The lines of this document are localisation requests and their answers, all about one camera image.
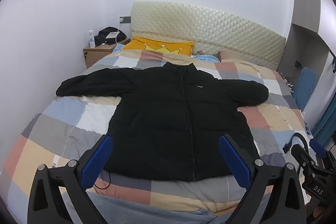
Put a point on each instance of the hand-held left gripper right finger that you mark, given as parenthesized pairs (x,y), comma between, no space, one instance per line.
(235,161)

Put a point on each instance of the checkered bed blanket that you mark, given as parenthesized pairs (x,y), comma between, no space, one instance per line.
(78,119)

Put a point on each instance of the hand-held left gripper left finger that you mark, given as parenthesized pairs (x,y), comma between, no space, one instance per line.
(96,161)

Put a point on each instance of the black bag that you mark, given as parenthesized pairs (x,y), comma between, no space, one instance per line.
(106,35)

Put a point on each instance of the blue hanging cloth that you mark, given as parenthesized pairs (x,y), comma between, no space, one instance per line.
(305,87)

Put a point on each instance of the clear plastic bottle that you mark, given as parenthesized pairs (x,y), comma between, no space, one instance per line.
(91,39)

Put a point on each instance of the teal curtain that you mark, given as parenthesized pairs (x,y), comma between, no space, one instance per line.
(324,121)

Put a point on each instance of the white flat device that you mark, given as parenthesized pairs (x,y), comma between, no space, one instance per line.
(113,35)

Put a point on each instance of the black puffer jacket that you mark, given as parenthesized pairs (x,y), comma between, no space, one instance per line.
(168,119)

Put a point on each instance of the pink pillow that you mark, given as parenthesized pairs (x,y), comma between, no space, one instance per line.
(231,54)

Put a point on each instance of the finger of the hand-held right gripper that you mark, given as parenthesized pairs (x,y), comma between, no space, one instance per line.
(317,147)
(302,157)

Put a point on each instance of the wooden nightstand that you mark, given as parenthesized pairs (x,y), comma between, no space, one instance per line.
(98,53)

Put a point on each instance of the yellow crown pillow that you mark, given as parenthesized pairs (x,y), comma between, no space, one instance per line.
(160,47)

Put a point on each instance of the cream quilted headboard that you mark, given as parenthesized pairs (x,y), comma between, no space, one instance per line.
(210,29)

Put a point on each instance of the grey wall outlet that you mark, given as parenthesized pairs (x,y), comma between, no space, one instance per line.
(125,19)

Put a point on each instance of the light blue pillow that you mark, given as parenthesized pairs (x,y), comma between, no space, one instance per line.
(206,58)

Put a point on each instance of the grey wardrobe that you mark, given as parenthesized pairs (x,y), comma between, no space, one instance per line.
(307,16)

